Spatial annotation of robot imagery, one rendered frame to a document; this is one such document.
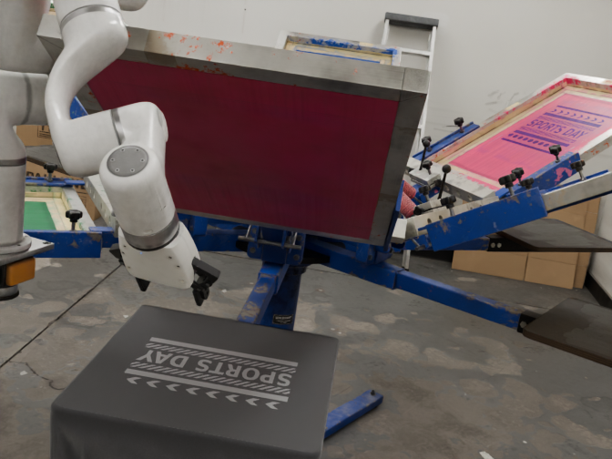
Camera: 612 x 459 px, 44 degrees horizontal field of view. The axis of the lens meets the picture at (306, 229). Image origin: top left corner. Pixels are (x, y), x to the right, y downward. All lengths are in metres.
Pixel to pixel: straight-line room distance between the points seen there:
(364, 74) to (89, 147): 0.41
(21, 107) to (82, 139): 0.43
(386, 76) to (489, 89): 4.66
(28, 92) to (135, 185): 0.52
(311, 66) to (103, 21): 0.30
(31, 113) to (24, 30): 0.16
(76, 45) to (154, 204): 0.23
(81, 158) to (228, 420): 0.54
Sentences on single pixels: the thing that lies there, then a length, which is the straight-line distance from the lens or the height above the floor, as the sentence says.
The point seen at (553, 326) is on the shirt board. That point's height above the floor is 0.95.
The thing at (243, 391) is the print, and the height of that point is 0.95.
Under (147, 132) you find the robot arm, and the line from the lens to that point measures 0.96.
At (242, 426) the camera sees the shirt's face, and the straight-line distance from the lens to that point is 1.29.
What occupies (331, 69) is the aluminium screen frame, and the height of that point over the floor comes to 1.54.
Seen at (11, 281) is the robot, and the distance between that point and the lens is 1.46.
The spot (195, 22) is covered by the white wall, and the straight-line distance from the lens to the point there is 5.89.
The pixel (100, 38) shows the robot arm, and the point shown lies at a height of 1.54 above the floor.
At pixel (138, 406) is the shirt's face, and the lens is 1.33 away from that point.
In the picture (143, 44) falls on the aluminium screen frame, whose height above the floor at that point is 1.54.
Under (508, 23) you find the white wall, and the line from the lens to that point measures 5.77.
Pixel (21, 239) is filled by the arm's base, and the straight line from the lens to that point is 1.48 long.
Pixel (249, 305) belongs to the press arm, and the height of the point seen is 0.92.
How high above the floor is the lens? 1.60
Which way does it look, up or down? 15 degrees down
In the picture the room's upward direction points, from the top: 8 degrees clockwise
